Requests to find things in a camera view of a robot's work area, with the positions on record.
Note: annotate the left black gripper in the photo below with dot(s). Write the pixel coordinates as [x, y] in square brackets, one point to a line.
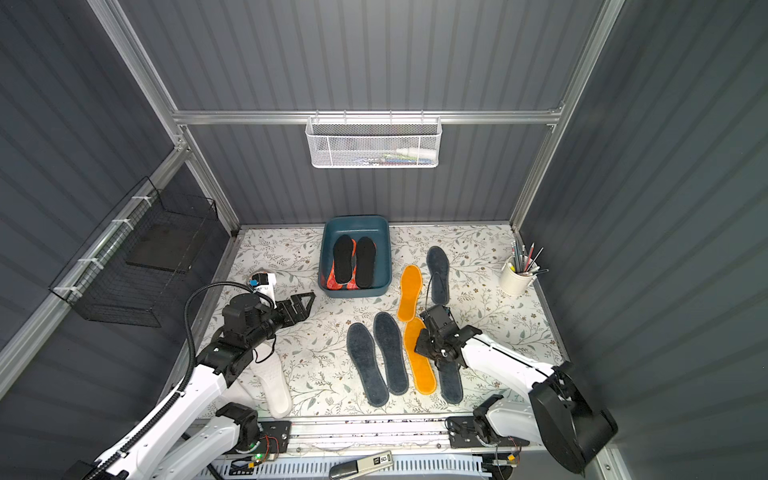
[282, 311]

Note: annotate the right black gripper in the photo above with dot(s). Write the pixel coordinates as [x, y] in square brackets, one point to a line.
[441, 335]

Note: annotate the yellow fleece insole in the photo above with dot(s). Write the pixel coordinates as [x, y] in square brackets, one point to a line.
[424, 379]
[410, 288]

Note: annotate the red patterned insole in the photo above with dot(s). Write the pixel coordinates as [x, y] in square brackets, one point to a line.
[352, 283]
[332, 283]

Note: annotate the dark grey fleece insole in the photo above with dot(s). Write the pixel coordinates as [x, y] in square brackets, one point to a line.
[439, 267]
[388, 337]
[450, 382]
[361, 349]

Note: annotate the black insole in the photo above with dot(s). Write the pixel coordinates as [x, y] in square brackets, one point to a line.
[365, 262]
[343, 252]

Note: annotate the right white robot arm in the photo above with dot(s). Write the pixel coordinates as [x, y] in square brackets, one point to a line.
[548, 404]

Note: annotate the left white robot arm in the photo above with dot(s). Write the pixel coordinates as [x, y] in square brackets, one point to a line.
[154, 448]

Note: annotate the teal plastic storage box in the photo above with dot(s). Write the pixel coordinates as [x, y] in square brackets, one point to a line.
[374, 226]

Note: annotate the white insole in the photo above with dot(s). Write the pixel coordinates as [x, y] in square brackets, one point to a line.
[274, 386]
[237, 393]

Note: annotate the white pen cup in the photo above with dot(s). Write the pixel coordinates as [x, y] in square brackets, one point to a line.
[520, 269]

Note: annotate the grey handheld device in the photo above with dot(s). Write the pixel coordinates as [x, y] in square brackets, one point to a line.
[352, 469]

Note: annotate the white tube in basket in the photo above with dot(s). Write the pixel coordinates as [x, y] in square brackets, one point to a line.
[421, 155]

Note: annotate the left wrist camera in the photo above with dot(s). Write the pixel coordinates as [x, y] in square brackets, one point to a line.
[264, 283]

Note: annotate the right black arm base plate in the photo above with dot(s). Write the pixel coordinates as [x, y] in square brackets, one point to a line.
[466, 432]

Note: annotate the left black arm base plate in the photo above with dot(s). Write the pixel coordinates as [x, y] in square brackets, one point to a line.
[272, 439]

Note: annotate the black wire mesh basket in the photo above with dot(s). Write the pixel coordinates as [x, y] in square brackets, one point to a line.
[141, 264]

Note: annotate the white wire mesh basket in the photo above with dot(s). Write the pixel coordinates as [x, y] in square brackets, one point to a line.
[370, 143]

